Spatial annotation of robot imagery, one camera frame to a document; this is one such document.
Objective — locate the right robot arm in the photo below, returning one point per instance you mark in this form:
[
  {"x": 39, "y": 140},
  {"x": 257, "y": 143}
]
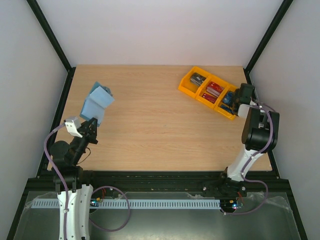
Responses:
[{"x": 259, "y": 135}]

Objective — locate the blue card stack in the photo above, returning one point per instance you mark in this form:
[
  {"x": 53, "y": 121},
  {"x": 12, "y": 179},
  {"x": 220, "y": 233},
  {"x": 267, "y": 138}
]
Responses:
[{"x": 227, "y": 99}]

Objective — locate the black aluminium frame rail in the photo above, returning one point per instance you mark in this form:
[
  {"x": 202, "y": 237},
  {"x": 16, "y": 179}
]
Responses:
[{"x": 195, "y": 182}]

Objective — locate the red card stack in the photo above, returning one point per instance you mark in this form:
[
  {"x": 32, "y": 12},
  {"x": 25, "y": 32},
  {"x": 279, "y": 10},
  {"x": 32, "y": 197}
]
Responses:
[{"x": 214, "y": 89}]

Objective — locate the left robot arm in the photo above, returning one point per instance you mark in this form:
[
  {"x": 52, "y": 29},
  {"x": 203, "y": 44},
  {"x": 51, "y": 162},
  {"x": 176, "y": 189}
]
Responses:
[{"x": 72, "y": 183}]

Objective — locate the loose blue card in bin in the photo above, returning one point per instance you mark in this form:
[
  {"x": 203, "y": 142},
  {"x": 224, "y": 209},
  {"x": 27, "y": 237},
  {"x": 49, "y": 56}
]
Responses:
[{"x": 227, "y": 109}]

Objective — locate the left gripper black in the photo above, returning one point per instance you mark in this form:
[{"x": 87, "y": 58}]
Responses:
[{"x": 93, "y": 133}]

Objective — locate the yellow three-compartment bin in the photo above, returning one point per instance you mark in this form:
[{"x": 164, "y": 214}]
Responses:
[{"x": 196, "y": 92}]

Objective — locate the blue leather card holder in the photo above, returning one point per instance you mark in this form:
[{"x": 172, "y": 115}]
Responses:
[{"x": 98, "y": 99}]

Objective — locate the light blue cable duct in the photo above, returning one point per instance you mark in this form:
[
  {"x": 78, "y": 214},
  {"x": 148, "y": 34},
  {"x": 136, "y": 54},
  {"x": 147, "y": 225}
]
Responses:
[{"x": 159, "y": 204}]

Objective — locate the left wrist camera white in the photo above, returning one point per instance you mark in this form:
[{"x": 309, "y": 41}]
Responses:
[{"x": 72, "y": 125}]

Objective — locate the black card stack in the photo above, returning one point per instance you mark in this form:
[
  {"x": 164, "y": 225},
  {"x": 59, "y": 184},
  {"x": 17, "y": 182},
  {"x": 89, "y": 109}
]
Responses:
[{"x": 197, "y": 79}]

